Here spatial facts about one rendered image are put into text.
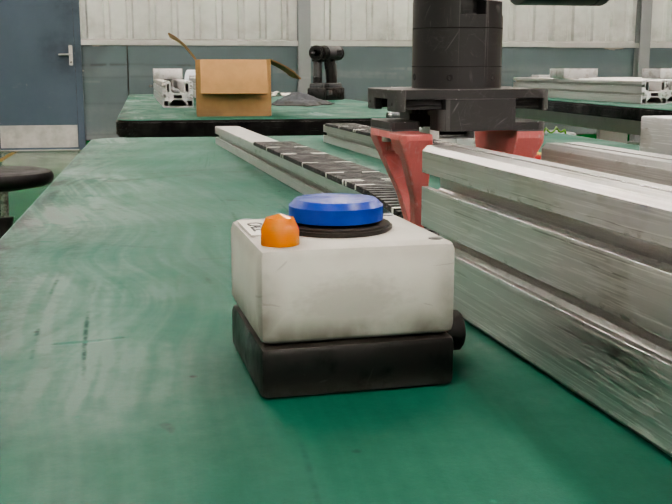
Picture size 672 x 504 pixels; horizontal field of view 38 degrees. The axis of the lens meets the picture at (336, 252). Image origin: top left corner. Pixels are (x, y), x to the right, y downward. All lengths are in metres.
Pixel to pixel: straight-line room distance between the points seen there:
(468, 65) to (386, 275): 0.26
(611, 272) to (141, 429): 0.18
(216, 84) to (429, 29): 2.03
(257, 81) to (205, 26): 8.86
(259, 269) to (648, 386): 0.15
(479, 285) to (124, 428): 0.20
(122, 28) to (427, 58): 10.88
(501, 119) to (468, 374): 0.24
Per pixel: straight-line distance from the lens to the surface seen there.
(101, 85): 11.47
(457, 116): 0.61
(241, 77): 2.64
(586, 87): 4.10
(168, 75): 3.89
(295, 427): 0.36
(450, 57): 0.61
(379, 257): 0.38
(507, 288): 0.45
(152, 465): 0.33
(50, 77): 11.49
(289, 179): 1.07
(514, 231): 0.44
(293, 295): 0.38
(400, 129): 0.62
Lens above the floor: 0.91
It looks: 11 degrees down
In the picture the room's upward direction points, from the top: straight up
